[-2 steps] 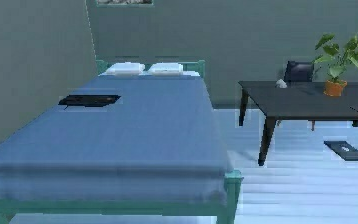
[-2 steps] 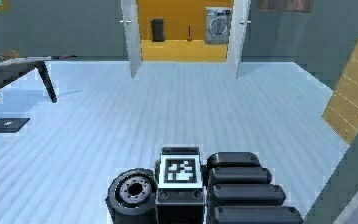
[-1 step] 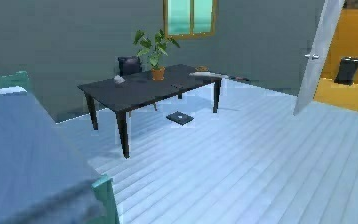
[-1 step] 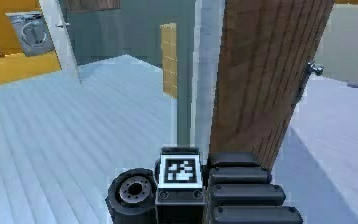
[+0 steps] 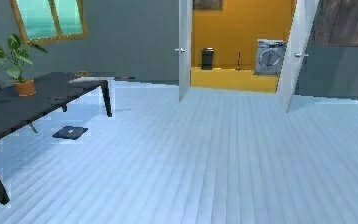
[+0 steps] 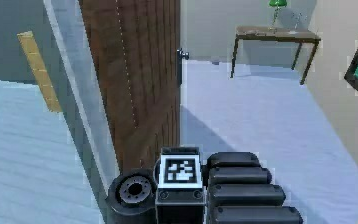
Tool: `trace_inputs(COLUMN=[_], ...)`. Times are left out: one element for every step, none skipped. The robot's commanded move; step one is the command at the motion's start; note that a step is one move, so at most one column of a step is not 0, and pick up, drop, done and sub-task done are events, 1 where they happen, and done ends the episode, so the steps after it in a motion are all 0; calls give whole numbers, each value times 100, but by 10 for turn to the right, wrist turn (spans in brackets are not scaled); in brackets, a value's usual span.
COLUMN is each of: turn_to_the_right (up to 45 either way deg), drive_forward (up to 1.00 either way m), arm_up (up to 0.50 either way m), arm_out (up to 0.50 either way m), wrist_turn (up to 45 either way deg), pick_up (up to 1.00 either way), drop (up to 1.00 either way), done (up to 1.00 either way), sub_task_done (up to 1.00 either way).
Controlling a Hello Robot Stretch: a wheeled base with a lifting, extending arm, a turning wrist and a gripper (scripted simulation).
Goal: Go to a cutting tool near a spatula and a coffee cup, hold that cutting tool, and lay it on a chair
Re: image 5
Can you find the black bin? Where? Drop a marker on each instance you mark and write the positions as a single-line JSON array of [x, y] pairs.
[[207, 58]]

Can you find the white room door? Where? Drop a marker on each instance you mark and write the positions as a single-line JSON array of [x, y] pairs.
[[185, 46], [295, 53]]

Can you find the grey flat plate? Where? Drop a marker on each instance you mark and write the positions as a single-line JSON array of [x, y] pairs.
[[87, 80]]

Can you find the brown small bowl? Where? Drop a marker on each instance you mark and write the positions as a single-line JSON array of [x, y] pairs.
[[82, 74]]

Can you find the grey washing machine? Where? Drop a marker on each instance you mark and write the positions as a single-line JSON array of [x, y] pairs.
[[269, 57]]

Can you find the dark blue flat square object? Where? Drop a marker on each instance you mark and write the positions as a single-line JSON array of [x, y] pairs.
[[70, 132]]

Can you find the black table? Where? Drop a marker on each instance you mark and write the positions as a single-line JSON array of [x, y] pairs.
[[27, 100]]

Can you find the wooden framed window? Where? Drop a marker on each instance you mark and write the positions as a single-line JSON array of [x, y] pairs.
[[50, 20]]

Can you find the green house plant orange pot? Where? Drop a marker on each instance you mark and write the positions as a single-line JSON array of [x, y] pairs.
[[18, 60]]

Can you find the brown framed wall picture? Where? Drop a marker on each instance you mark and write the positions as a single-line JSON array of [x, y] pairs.
[[207, 4]]

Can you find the dark framed wall picture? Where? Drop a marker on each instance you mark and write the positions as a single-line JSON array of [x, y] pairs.
[[343, 21]]

